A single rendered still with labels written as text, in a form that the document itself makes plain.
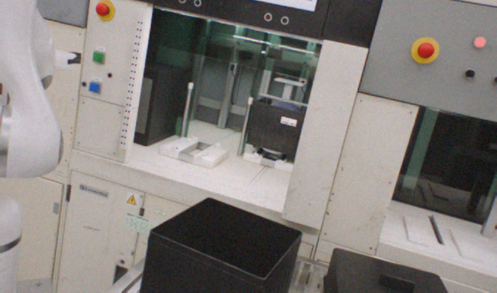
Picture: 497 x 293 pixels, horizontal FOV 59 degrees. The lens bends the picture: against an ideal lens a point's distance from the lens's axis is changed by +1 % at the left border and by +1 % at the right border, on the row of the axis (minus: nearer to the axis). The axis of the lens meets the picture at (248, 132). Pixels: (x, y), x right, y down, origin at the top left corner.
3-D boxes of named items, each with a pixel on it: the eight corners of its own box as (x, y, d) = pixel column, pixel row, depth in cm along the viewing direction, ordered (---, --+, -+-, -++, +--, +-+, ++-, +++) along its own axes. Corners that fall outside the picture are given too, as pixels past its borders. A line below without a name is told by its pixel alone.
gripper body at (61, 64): (16, 67, 117) (46, 66, 128) (49, 76, 115) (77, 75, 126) (18, 39, 115) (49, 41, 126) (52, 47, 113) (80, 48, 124)
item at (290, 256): (197, 252, 123) (208, 195, 119) (289, 292, 113) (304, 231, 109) (134, 300, 98) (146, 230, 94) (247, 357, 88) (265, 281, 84)
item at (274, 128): (239, 152, 179) (256, 75, 172) (252, 142, 199) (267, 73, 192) (297, 167, 174) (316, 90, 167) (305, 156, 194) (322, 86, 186)
